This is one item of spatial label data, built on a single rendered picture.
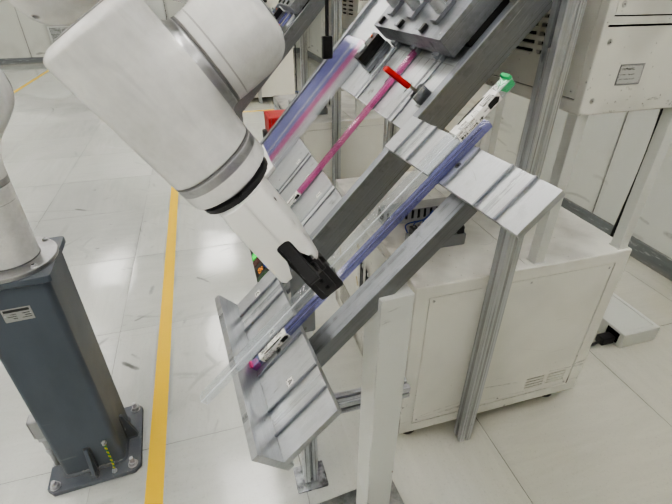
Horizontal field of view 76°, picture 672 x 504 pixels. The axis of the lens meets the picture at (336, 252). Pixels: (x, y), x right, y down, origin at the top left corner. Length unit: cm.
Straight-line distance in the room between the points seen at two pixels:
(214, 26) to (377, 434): 77
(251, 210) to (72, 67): 16
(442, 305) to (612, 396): 91
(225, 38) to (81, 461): 137
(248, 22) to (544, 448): 148
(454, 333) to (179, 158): 97
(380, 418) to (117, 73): 73
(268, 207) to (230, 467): 118
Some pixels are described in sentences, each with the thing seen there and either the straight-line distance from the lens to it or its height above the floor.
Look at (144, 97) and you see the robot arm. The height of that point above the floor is 117.
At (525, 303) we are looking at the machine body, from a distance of 129.
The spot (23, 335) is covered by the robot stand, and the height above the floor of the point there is 55.
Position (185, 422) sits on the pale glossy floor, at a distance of 162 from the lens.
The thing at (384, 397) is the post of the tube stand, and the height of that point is 59.
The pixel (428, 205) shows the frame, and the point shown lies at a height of 66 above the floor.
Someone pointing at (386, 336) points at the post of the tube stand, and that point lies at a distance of 73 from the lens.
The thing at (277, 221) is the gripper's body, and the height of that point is 106.
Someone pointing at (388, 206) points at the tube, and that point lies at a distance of 48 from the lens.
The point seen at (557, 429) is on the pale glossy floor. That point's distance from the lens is 169.
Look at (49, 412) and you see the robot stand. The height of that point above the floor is 29.
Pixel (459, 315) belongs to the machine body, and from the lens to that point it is 118.
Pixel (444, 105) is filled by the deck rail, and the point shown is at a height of 104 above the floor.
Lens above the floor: 124
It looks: 32 degrees down
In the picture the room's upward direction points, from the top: straight up
